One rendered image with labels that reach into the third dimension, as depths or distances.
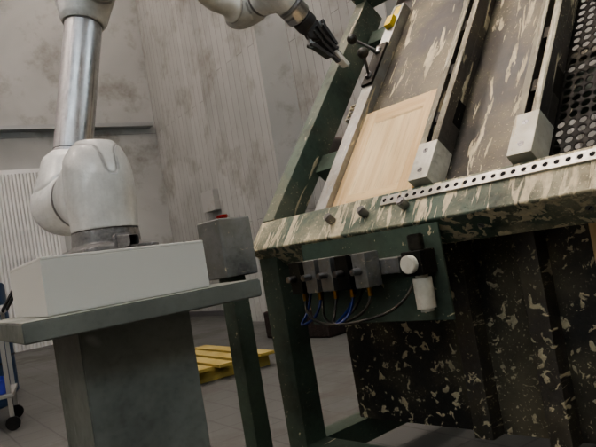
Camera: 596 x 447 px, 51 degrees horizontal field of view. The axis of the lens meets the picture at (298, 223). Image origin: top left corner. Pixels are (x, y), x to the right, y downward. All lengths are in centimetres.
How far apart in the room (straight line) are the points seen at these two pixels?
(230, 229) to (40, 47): 962
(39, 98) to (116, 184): 960
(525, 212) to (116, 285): 89
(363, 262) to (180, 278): 46
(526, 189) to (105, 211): 93
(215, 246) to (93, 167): 55
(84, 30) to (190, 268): 75
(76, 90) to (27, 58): 948
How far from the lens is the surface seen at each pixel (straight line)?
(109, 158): 151
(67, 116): 175
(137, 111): 1147
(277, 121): 735
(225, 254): 188
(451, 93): 182
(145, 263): 139
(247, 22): 219
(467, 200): 153
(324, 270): 169
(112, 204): 147
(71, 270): 134
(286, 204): 213
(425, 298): 154
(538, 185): 144
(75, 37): 184
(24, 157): 1076
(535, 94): 161
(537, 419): 186
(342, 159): 202
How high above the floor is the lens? 80
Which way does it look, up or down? 2 degrees up
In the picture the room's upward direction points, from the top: 10 degrees counter-clockwise
